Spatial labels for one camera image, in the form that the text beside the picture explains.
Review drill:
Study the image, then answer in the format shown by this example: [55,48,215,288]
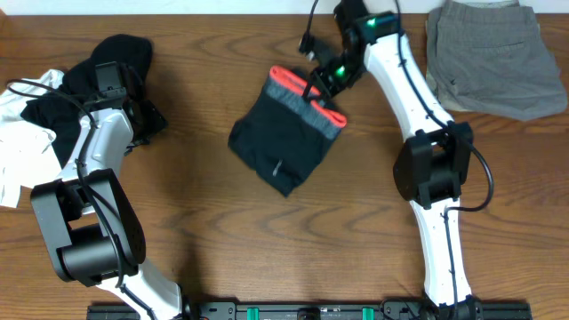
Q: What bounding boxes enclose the grey folded trousers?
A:
[425,1,568,121]

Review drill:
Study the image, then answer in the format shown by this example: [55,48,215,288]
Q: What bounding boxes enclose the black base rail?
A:
[86,298,533,320]

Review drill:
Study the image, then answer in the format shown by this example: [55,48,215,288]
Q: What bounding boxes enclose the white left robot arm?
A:
[30,99,185,319]

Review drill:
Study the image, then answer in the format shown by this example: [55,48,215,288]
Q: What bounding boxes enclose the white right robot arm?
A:
[300,1,483,319]

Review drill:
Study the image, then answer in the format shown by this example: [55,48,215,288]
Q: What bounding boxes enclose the black leggings with coral waistband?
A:
[228,65,348,196]

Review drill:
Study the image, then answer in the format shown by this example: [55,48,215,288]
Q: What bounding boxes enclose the white t-shirt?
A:
[1,84,61,208]

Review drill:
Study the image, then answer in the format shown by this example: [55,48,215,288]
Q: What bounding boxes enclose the black garment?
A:
[20,34,153,166]

